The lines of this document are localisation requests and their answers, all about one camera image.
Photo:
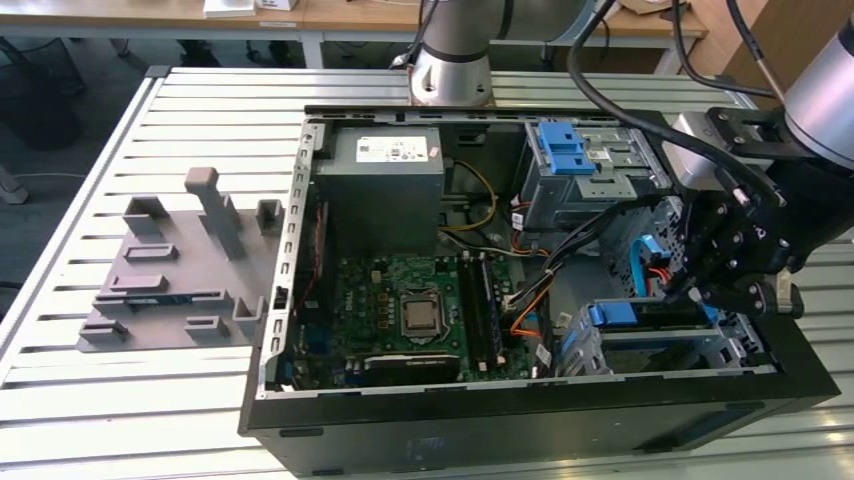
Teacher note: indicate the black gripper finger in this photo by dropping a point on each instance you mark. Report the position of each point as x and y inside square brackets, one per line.
[717, 240]
[741, 295]

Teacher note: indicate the hard disk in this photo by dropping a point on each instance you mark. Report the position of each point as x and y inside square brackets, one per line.
[610, 312]

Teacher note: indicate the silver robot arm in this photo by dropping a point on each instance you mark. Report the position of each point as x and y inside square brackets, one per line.
[454, 75]

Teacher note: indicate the grey metal disk bay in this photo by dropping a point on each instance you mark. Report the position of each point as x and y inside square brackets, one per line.
[661, 342]

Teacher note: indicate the grey metal drive cage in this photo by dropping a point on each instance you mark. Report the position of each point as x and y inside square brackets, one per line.
[567, 200]

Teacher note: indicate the blue cage latch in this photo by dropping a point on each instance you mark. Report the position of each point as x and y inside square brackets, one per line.
[560, 140]

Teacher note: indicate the brown wooden cabinet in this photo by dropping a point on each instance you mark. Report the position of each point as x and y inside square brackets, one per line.
[721, 50]

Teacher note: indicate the black RAM slot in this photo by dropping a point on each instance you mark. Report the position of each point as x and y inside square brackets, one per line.
[471, 310]
[492, 310]

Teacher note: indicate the black PC case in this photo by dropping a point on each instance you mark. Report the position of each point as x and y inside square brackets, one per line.
[534, 425]

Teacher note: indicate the silver CPU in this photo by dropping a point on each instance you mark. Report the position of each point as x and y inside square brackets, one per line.
[422, 315]

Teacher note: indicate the grey power supply unit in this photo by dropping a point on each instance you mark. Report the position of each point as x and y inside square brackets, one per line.
[380, 210]

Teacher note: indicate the green motherboard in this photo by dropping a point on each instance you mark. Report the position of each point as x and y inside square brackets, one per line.
[374, 280]

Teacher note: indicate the black graphics card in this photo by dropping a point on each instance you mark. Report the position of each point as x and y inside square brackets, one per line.
[407, 369]

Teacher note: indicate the grey parts rack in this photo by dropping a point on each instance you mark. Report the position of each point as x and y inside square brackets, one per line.
[180, 240]

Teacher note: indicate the white cardboard box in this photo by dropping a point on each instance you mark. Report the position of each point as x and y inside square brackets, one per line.
[276, 4]
[230, 9]

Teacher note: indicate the wooden desk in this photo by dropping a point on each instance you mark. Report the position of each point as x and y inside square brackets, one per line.
[133, 24]

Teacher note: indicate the black mesh waste bin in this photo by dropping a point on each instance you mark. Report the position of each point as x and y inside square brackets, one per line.
[40, 100]

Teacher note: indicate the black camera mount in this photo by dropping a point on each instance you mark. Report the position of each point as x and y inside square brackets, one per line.
[727, 120]

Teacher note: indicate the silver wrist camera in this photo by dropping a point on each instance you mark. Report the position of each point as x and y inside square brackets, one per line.
[690, 125]

